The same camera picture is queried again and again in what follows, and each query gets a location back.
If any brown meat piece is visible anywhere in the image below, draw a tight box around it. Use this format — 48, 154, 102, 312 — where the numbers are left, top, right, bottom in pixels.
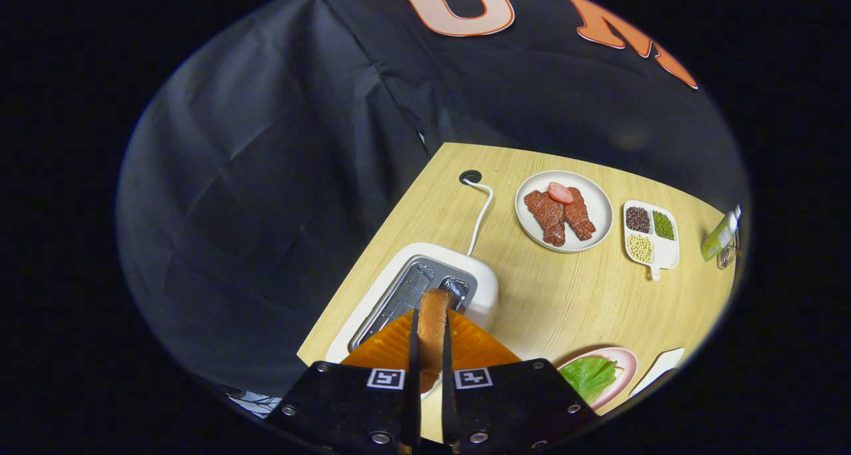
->
564, 188, 597, 241
523, 190, 566, 247

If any white leaf-shaped plate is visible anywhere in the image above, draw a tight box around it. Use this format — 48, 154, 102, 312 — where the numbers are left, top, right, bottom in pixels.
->
628, 347, 685, 398

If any pile of yellow soybeans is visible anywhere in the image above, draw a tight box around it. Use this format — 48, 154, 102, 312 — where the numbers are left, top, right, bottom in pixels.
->
627, 233, 654, 263

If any white toaster cable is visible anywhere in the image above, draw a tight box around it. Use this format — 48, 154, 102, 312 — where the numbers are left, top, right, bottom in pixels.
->
463, 179, 495, 256

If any green and silver bottle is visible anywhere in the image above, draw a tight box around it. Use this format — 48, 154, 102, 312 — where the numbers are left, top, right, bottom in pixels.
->
700, 206, 743, 261

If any grey round plate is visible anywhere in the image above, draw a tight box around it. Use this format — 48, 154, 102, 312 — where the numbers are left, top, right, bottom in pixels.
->
515, 170, 614, 253

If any black backdrop cloth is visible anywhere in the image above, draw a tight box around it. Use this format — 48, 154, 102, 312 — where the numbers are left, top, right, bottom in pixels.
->
116, 0, 749, 399

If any green lettuce leaf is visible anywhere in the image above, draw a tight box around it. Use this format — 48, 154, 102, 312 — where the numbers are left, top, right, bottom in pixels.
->
560, 356, 619, 404

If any toasted bread slice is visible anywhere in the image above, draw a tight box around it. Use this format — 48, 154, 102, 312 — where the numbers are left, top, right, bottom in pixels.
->
418, 289, 456, 392

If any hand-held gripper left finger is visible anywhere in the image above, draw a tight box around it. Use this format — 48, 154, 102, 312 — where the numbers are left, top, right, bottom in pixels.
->
266, 309, 421, 455

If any wire cutlery holder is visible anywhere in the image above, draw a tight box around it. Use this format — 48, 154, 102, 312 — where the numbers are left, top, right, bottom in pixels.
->
717, 232, 740, 270

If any white divided dish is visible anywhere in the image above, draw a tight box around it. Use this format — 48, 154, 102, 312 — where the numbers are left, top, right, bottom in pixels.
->
623, 200, 680, 281

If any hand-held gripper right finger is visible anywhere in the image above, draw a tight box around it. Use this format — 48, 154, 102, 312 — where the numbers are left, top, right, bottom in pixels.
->
442, 309, 599, 452

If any white toaster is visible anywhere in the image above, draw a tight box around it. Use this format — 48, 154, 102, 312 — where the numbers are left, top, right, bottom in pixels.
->
326, 242, 499, 402

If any pink round plate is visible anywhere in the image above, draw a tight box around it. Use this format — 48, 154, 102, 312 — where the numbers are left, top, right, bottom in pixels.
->
557, 347, 638, 412

